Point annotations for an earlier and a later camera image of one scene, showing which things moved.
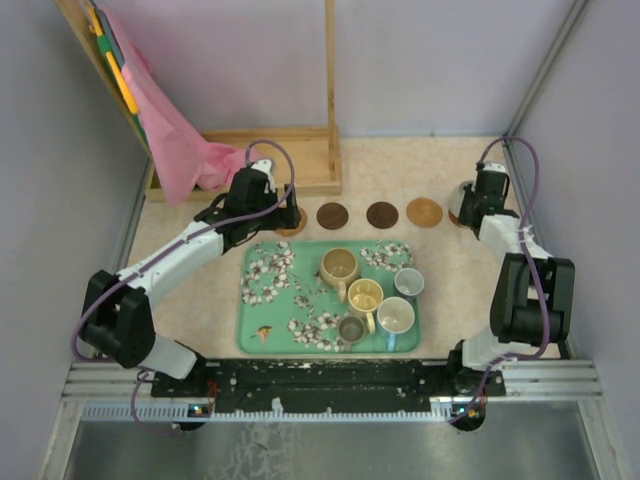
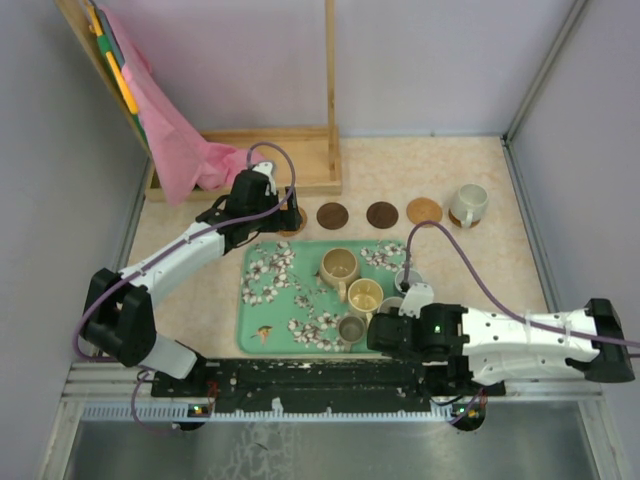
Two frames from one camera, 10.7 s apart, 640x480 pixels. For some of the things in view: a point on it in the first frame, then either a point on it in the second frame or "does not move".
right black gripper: x=468 y=196 → x=394 y=313
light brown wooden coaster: x=454 y=218 does not move
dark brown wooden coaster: x=382 y=215 does not move
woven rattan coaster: x=289 y=232 does not move
